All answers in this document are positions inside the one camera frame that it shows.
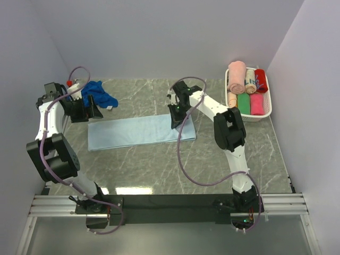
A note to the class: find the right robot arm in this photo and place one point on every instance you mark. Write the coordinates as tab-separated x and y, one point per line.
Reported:
229	135

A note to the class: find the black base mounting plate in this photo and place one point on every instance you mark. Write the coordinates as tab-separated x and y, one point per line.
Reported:
167	208

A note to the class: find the magenta rolled towel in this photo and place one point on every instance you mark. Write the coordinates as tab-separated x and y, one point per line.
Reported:
256	104

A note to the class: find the pink rolled towel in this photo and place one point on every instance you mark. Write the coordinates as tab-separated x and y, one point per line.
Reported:
236	77

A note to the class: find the dark blue crumpled towel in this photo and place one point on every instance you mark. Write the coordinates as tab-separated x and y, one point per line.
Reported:
100	97

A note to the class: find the light blue towel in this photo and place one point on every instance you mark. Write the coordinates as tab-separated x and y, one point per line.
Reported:
130	132

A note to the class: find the cream orange rolled towel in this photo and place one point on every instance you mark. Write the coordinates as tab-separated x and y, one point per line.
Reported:
231	99

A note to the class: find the green rolled towel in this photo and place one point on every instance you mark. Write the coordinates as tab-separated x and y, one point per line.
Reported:
243	103

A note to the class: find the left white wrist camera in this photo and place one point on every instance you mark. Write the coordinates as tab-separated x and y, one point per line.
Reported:
74	89

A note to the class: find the red rolled towel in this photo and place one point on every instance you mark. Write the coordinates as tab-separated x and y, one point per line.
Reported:
261	81

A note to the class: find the beige rolled towel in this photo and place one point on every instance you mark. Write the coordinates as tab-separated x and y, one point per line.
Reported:
250	82

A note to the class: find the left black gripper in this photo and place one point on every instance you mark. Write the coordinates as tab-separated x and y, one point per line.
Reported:
91	111

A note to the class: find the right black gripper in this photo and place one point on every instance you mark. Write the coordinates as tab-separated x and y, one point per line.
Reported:
176	119

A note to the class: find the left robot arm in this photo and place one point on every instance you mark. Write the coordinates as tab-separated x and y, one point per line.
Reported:
50	152

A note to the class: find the aluminium rail frame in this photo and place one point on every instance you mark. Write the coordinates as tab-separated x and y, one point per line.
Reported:
272	205

